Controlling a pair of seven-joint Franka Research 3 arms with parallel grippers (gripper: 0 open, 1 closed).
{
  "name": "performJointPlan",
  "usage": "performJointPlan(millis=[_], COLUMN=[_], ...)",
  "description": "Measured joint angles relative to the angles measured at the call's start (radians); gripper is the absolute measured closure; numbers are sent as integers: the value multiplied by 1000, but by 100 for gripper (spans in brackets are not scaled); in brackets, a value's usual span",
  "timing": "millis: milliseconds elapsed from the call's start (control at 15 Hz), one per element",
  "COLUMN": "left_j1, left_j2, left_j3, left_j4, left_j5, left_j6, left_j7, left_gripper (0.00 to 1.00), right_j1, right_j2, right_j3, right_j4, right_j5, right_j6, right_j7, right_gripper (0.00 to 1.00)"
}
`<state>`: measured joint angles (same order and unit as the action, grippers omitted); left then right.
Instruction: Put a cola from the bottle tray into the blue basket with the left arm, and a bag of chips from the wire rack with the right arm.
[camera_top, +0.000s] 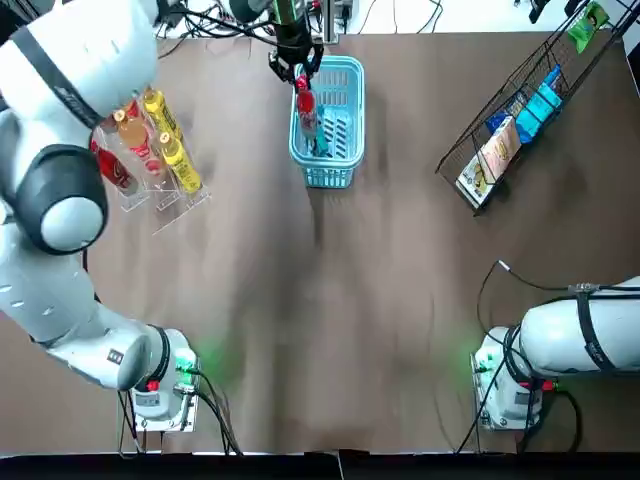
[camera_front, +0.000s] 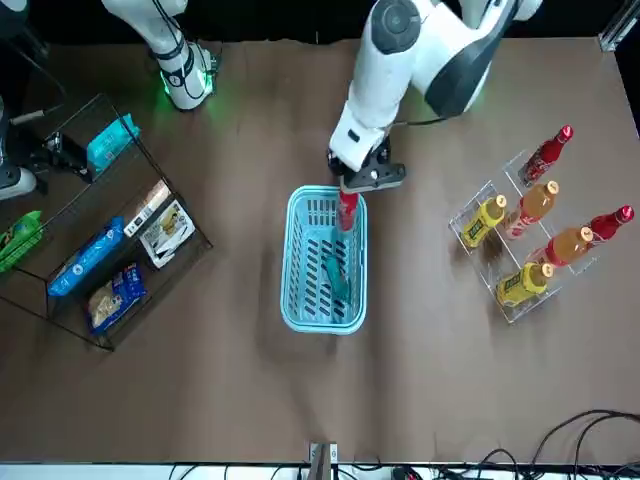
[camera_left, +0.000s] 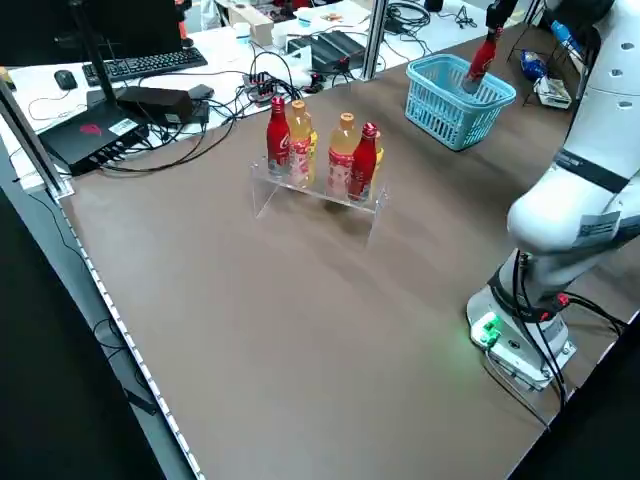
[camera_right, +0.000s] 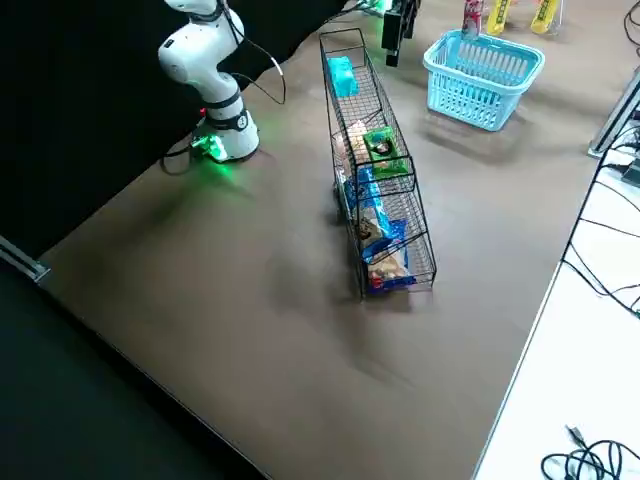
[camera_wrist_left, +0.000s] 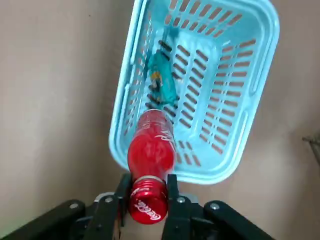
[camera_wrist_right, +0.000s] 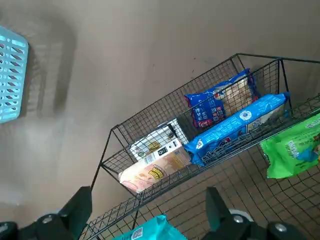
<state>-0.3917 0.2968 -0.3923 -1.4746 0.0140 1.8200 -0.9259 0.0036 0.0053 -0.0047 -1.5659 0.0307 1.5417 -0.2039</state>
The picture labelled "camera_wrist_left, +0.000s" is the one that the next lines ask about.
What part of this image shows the teal chips bag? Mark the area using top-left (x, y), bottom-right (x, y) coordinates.
top-left (146, 48), bottom-right (180, 105)

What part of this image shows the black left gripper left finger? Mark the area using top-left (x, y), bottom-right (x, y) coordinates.
top-left (0, 173), bottom-right (132, 240)

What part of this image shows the red cola bottle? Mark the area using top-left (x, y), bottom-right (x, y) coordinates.
top-left (126, 108), bottom-right (177, 225)

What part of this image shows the light blue plastic basket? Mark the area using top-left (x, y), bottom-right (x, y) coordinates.
top-left (108, 0), bottom-right (281, 186)

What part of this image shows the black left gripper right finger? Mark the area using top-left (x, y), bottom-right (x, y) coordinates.
top-left (162, 173), bottom-right (276, 240)

